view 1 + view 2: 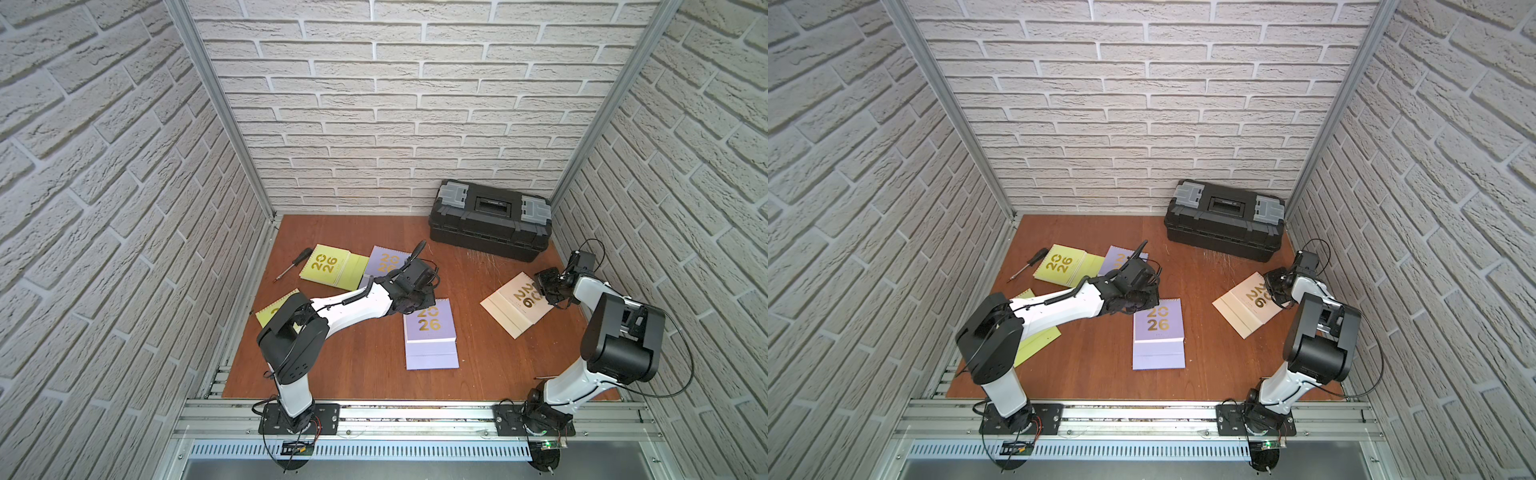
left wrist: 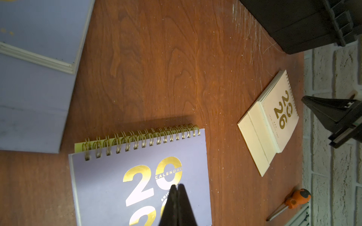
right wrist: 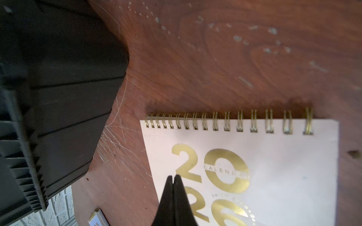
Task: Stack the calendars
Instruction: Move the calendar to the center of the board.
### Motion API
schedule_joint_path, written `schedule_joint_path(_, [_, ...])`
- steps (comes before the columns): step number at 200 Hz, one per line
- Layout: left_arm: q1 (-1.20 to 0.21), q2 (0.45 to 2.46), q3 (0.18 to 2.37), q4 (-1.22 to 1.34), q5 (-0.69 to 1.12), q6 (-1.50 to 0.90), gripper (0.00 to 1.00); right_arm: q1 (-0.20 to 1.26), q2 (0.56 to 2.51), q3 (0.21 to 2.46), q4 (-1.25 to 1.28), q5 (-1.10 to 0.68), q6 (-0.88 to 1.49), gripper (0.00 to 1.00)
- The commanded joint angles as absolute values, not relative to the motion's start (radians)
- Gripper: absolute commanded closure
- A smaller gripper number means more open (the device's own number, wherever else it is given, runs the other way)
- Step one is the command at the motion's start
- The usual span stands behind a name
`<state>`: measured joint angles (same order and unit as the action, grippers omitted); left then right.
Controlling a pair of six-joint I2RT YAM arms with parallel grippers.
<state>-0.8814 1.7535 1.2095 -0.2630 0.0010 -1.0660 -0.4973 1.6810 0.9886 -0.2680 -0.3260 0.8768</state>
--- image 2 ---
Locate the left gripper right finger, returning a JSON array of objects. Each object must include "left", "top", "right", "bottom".
[{"left": 177, "top": 184, "right": 197, "bottom": 226}]

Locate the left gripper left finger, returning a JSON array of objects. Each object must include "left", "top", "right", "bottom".
[{"left": 159, "top": 185, "right": 178, "bottom": 226}]

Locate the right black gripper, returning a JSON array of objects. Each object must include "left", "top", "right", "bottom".
[{"left": 302, "top": 96, "right": 362, "bottom": 148}]

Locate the purple calendar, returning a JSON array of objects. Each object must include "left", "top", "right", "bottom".
[
  {"left": 69, "top": 124, "right": 212, "bottom": 226},
  {"left": 1, "top": 1, "right": 94, "bottom": 153}
]

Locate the beige calendar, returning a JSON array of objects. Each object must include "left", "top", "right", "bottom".
[{"left": 238, "top": 70, "right": 299, "bottom": 176}]

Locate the orange screwdriver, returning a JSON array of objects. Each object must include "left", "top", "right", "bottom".
[{"left": 266, "top": 188, "right": 312, "bottom": 222}]

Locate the black grey toolbox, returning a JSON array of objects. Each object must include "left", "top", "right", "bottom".
[{"left": 241, "top": 0, "right": 362, "bottom": 55}]

